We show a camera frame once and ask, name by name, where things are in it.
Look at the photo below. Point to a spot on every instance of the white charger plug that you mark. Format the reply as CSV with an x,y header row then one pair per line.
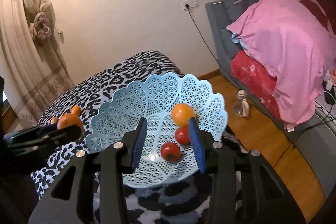
x,y
327,82

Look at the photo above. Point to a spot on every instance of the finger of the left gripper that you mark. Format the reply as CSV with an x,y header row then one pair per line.
x,y
38,139

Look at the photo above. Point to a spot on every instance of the large yellow-orange orange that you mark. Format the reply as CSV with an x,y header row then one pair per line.
x,y
181,113

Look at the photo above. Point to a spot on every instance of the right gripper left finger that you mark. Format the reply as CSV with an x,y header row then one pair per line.
x,y
69,198

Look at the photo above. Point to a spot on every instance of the beige patterned curtain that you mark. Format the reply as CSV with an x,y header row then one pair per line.
x,y
32,66

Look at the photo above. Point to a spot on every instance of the pink blanket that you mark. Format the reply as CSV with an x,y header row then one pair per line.
x,y
288,40

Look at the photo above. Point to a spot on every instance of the small mandarin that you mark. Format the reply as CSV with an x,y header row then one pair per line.
x,y
76,110
54,120

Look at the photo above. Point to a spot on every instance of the large deep orange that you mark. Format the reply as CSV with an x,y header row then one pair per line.
x,y
69,119

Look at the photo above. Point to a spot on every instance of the red tomato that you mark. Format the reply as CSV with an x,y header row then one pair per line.
x,y
170,152
182,136

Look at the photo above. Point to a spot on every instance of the red blanket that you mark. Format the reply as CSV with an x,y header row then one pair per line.
x,y
255,77

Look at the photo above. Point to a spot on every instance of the grey sofa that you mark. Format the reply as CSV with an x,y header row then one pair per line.
x,y
315,138

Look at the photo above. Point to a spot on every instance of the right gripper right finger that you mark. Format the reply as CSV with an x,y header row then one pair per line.
x,y
265,197

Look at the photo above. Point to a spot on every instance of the white wall socket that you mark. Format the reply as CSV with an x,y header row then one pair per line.
x,y
189,4

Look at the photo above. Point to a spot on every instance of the light blue plastic basket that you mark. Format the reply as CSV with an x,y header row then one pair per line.
x,y
154,99

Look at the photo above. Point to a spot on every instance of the clear plastic bottle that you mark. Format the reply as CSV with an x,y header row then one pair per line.
x,y
241,106

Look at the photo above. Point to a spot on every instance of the leopard print table cloth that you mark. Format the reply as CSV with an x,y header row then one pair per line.
x,y
186,201

